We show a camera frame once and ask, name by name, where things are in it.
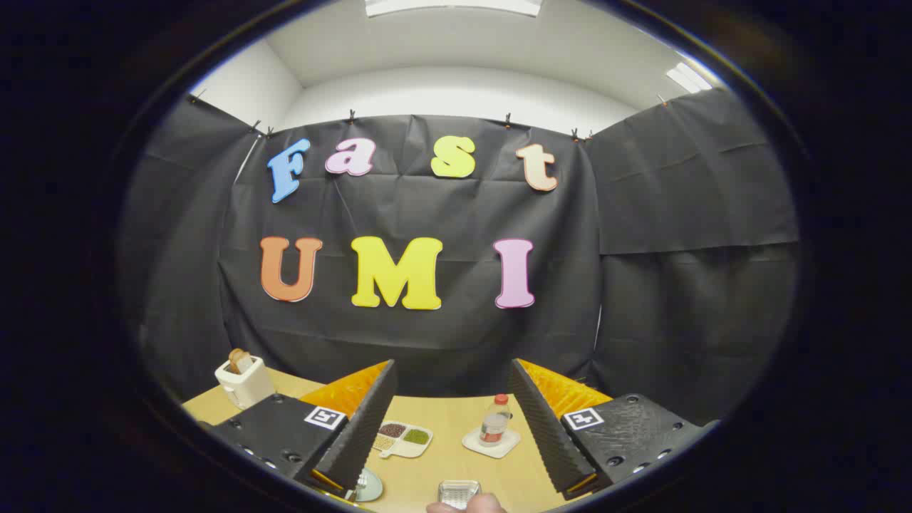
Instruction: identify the metal wire basket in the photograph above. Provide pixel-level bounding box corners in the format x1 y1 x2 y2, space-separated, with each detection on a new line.
437 480 482 510

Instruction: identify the long ceiling light panel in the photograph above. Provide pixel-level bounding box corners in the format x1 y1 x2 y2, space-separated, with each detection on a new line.
365 0 544 18

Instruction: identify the small ceiling light panel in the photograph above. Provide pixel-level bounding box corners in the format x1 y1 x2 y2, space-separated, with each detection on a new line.
666 62 713 94

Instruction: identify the white divided tray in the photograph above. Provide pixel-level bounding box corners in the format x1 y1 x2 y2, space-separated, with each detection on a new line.
372 420 433 459

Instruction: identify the white toaster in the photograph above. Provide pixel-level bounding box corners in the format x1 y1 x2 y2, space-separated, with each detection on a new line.
215 354 276 410

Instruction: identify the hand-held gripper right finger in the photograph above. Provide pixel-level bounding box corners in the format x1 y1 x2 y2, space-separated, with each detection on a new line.
509 358 720 501

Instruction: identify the light green plate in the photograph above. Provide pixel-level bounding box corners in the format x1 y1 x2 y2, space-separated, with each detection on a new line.
354 467 384 503

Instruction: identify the white square coaster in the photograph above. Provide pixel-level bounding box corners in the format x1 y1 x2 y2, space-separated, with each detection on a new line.
462 426 522 459

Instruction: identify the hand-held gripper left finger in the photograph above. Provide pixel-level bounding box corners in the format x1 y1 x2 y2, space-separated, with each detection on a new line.
207 360 398 499

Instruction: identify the clear plastic water bottle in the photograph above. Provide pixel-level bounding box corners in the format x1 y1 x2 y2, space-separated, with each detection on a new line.
479 394 512 447

